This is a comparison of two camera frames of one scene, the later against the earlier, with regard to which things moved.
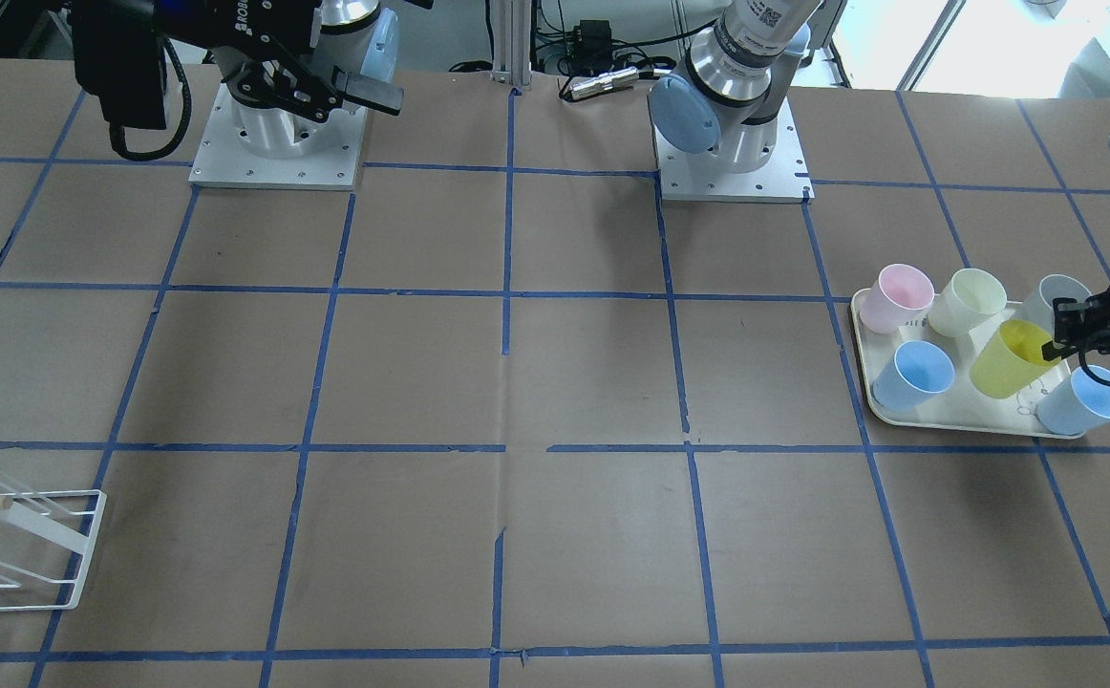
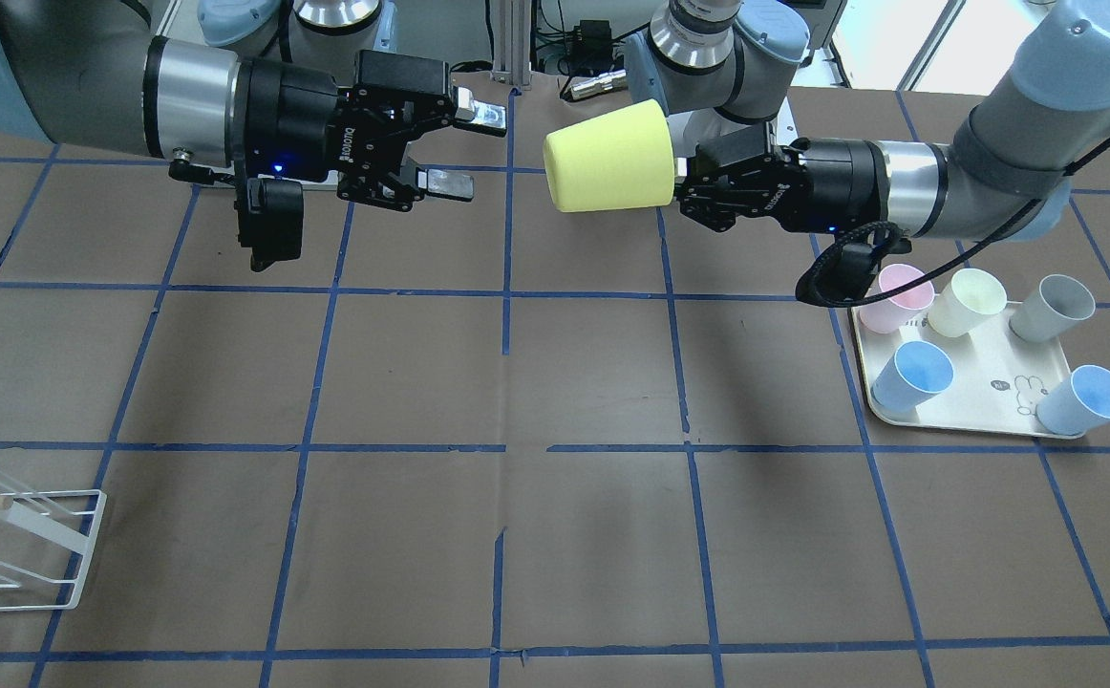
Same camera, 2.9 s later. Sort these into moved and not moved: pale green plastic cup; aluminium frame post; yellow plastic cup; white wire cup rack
Moved: yellow plastic cup
Not moved: white wire cup rack; pale green plastic cup; aluminium frame post
